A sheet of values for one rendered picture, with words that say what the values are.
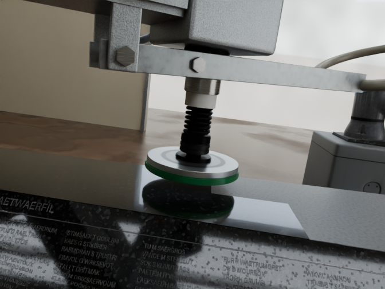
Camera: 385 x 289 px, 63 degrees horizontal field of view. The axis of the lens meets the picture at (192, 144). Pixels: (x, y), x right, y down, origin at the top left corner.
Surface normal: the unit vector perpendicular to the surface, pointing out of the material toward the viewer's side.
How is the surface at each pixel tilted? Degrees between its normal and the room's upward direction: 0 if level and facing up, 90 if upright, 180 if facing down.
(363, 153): 90
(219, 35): 90
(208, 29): 90
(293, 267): 45
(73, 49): 90
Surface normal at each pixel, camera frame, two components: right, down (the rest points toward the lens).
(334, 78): 0.43, 0.25
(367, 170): -0.09, 0.20
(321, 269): 0.02, -0.55
